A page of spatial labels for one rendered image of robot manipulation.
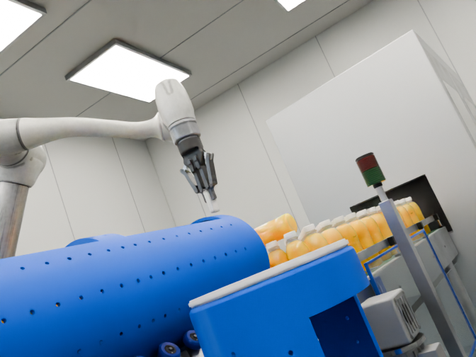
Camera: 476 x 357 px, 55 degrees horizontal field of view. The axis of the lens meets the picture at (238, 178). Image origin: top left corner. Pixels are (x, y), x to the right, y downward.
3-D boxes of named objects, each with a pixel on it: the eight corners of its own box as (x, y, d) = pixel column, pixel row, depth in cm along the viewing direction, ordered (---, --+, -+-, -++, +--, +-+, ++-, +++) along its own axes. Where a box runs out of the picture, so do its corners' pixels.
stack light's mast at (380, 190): (372, 205, 145) (352, 160, 149) (379, 204, 151) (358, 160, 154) (391, 197, 142) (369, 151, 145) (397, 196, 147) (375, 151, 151)
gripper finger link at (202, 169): (199, 157, 142) (202, 155, 142) (212, 190, 140) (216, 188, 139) (191, 157, 139) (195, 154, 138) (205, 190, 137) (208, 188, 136)
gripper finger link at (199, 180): (189, 158, 140) (186, 160, 140) (202, 192, 137) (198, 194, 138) (197, 158, 143) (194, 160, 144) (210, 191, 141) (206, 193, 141)
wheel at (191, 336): (178, 336, 95) (181, 328, 94) (197, 335, 97) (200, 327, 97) (187, 351, 91) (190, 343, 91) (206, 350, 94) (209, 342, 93)
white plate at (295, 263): (169, 309, 62) (172, 317, 62) (360, 231, 62) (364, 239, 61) (202, 295, 89) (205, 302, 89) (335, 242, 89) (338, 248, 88)
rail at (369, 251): (324, 281, 126) (320, 271, 127) (435, 219, 260) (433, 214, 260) (326, 280, 126) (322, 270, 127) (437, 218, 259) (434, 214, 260)
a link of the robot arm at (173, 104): (196, 112, 139) (200, 127, 152) (179, 68, 142) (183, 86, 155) (163, 125, 138) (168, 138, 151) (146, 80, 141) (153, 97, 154)
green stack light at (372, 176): (365, 188, 147) (358, 174, 148) (370, 187, 152) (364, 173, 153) (382, 180, 143) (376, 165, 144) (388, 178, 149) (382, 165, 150)
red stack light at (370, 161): (358, 173, 148) (353, 163, 148) (364, 173, 153) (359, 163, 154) (376, 165, 144) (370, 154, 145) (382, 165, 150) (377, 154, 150)
